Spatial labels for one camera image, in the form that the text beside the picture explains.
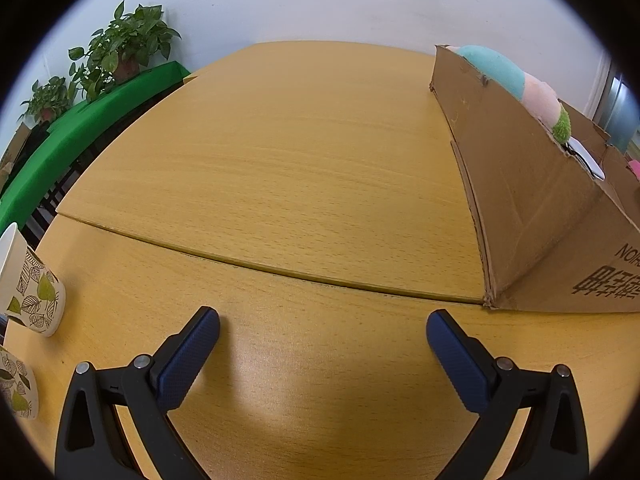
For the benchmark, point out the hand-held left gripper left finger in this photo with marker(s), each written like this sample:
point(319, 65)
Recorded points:
point(187, 360)

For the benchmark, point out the small potted green plant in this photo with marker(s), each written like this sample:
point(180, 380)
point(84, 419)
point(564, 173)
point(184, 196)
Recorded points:
point(47, 97)

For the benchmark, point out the small brown carton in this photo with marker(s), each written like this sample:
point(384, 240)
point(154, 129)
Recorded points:
point(17, 142)

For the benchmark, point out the wooden desk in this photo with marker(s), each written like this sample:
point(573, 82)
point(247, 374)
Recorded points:
point(300, 160)

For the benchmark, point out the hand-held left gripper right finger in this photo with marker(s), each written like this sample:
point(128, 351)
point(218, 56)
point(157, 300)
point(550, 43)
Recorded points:
point(457, 365)

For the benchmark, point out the leaf print paper cup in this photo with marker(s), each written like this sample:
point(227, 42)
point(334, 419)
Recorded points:
point(17, 385)
point(35, 290)

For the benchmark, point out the large potted green plant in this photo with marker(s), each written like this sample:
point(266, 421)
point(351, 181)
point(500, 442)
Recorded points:
point(120, 45)

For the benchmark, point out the pink pig plush toy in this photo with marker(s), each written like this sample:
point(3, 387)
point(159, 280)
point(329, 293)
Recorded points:
point(500, 72)

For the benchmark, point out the glass door with metal frame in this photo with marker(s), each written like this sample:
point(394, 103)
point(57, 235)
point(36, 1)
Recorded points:
point(622, 105)

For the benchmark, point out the brown cardboard box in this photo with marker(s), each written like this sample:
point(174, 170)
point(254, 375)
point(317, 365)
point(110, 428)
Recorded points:
point(525, 200)

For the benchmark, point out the black chair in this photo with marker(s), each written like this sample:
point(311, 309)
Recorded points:
point(50, 200)

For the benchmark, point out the green table cloth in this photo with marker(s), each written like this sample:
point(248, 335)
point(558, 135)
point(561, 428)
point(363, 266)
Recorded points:
point(75, 125)

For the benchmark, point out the white battery charger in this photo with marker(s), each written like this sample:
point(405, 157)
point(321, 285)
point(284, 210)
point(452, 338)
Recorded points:
point(590, 162)

